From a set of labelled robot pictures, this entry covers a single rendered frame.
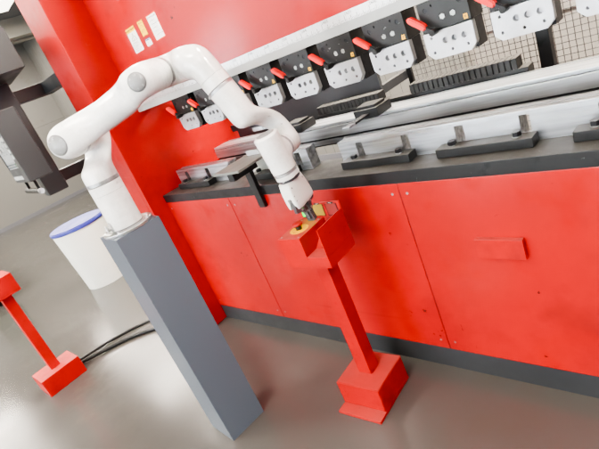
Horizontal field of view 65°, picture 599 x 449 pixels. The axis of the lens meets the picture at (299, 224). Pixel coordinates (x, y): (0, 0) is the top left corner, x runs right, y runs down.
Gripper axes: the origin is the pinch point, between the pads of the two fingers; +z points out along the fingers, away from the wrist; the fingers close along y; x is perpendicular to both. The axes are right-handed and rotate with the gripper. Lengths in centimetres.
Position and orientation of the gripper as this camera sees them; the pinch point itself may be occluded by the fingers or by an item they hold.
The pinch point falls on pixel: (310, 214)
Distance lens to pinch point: 161.4
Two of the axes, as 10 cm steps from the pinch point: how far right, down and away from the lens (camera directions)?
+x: 7.3, -0.8, -6.8
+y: -5.0, 6.1, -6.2
